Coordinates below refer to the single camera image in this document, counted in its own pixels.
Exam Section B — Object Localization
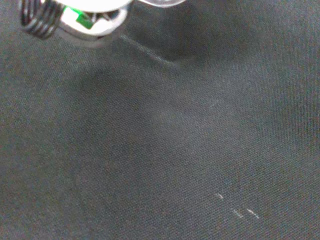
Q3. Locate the black cloth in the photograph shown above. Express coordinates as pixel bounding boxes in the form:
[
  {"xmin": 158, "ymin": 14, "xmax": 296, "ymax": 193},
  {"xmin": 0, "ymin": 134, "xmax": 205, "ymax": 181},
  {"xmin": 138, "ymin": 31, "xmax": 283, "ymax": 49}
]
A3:
[{"xmin": 0, "ymin": 0, "xmax": 320, "ymax": 240}]

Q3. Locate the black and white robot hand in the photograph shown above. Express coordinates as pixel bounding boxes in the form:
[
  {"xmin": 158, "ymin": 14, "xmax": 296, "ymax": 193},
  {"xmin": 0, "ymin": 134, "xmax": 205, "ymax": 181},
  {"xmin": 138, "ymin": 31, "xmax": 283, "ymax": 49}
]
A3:
[{"xmin": 18, "ymin": 0, "xmax": 133, "ymax": 49}]

